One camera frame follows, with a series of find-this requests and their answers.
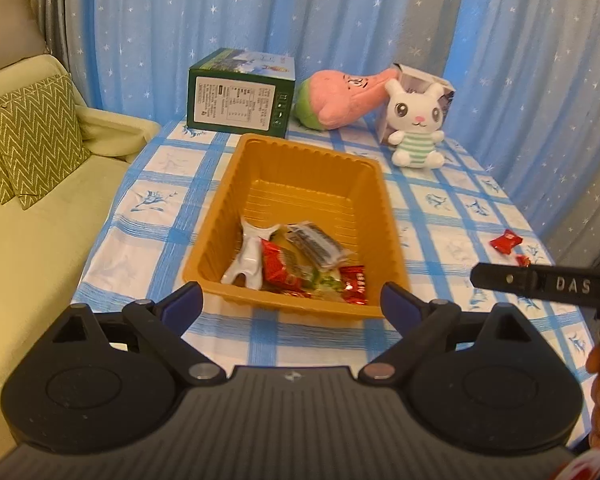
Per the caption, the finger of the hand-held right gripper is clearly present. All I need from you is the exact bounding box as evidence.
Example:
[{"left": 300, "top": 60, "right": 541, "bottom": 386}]
[{"left": 470, "top": 261, "right": 600, "bottom": 311}]

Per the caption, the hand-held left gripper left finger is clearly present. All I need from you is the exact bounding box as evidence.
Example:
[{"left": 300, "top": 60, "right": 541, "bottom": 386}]
[{"left": 52, "top": 281, "right": 228, "bottom": 386}]

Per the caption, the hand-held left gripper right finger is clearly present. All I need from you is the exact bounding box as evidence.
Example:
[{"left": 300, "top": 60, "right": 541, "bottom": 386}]
[{"left": 357, "top": 281, "right": 531, "bottom": 386}]

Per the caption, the small red candy packet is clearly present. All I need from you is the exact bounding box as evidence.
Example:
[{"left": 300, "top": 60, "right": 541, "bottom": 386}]
[{"left": 339, "top": 265, "right": 370, "bottom": 306}]

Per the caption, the clear green snack packet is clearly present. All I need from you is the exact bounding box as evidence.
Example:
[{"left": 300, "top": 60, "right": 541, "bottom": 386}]
[{"left": 305, "top": 265, "right": 346, "bottom": 301}]

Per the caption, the black striped snack packet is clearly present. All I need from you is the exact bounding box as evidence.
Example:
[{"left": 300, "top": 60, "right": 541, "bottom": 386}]
[{"left": 285, "top": 221, "right": 348, "bottom": 270}]

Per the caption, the large red snack packet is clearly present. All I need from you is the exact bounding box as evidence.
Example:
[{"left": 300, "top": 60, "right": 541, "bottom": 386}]
[{"left": 260, "top": 237, "right": 311, "bottom": 293}]

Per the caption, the orange plastic tray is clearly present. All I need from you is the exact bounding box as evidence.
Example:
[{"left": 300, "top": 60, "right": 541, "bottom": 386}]
[{"left": 182, "top": 133, "right": 408, "bottom": 320}]

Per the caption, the blue checked tablecloth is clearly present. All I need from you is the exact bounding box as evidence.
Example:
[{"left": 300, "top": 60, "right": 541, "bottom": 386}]
[{"left": 75, "top": 119, "right": 596, "bottom": 448}]

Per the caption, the light green sofa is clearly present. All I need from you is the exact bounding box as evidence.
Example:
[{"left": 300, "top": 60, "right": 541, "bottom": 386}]
[{"left": 0, "top": 55, "right": 163, "bottom": 461}]

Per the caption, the person's red patterned clothing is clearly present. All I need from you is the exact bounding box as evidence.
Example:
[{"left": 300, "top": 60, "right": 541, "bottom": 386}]
[{"left": 555, "top": 450, "right": 600, "bottom": 480}]

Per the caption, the white bunny plush toy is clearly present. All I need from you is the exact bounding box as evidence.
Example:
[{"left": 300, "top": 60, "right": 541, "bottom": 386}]
[{"left": 382, "top": 79, "right": 447, "bottom": 168}]

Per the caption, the green and white carton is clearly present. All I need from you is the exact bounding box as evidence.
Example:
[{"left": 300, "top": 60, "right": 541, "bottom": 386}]
[{"left": 187, "top": 48, "right": 296, "bottom": 139}]

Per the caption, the pink plush toy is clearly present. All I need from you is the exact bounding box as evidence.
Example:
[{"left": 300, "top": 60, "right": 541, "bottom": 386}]
[{"left": 293, "top": 70, "right": 398, "bottom": 131}]

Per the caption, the beige cushion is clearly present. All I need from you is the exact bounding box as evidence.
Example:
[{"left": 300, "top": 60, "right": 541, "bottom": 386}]
[{"left": 0, "top": 0, "right": 51, "bottom": 78}]

